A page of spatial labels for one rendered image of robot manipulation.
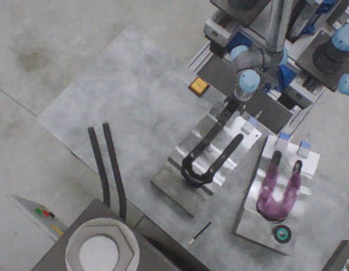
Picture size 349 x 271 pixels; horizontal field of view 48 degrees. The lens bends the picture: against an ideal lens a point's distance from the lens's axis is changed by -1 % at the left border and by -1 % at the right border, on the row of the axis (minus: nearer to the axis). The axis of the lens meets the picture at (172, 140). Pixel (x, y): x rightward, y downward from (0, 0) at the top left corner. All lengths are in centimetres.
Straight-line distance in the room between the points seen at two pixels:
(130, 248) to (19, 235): 67
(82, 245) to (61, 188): 215
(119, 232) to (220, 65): 222
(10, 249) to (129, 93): 104
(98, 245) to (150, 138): 135
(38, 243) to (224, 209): 95
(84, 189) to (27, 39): 120
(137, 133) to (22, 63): 140
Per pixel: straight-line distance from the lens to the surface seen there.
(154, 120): 194
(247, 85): 154
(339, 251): 198
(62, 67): 300
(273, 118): 268
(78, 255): 61
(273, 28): 156
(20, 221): 124
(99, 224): 64
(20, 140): 288
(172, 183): 181
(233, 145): 186
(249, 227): 179
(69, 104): 200
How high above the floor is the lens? 264
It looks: 75 degrees down
